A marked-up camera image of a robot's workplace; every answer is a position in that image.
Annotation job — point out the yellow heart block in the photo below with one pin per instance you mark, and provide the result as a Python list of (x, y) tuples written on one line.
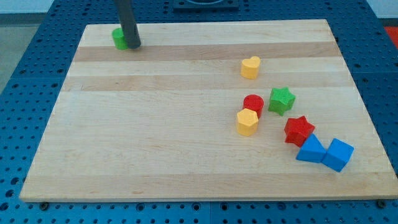
[(250, 67)]

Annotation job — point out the light wooden board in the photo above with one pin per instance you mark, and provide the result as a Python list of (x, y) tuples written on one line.
[(159, 123)]

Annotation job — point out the red star block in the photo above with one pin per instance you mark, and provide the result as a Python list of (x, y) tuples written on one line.
[(297, 130)]

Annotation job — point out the green star block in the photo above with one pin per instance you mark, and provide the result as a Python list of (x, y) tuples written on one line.
[(281, 100)]

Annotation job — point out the yellow hexagon block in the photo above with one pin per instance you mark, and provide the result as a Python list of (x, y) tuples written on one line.
[(246, 122)]

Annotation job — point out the grey cylindrical robot end-effector rod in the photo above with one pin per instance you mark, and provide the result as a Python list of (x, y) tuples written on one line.
[(128, 23)]

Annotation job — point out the green cylinder block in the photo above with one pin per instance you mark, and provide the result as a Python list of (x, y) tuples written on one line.
[(119, 39)]

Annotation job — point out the red cylinder block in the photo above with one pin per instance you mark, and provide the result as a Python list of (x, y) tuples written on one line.
[(255, 103)]

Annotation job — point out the blue cube block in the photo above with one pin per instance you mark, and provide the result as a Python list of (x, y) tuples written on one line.
[(338, 155)]

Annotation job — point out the blue triangle block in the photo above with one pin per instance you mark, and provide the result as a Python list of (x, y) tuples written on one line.
[(312, 150)]

